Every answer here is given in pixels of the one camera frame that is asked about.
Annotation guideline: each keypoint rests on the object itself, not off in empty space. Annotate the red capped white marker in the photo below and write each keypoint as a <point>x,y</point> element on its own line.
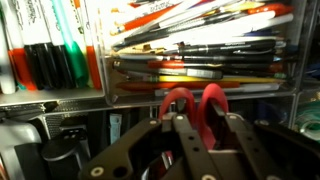
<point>21,63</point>

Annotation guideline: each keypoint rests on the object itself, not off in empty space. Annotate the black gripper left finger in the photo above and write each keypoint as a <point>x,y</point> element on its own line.
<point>186,146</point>

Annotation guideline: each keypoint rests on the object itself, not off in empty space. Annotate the green tape roll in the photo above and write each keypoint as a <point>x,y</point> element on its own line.
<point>308,121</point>

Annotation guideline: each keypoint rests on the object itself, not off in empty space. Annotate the grey and black pen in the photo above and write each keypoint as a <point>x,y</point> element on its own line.
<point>186,72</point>

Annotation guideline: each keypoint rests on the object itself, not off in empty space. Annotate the green capped white marker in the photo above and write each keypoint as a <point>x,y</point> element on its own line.
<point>75,56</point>

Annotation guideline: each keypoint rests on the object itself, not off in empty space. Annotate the red pen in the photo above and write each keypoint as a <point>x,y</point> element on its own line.
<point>173,64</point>

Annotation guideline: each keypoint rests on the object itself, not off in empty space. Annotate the black marker pen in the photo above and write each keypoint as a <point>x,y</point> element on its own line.
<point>226,47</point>

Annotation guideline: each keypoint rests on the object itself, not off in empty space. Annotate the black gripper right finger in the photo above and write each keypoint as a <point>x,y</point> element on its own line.
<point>253,146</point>

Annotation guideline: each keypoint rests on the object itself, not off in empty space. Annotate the orange capped white marker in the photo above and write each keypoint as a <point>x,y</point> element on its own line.
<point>92,63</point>

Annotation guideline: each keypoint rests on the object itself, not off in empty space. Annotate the pink scissors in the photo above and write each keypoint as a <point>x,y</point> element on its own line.
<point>208,110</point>

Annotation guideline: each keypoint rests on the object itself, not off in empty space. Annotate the metal mesh organizer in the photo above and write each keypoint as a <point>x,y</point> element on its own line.
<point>66,103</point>

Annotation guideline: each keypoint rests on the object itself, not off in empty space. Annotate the clear plastic pen tray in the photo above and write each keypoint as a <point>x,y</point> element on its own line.
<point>110,90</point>

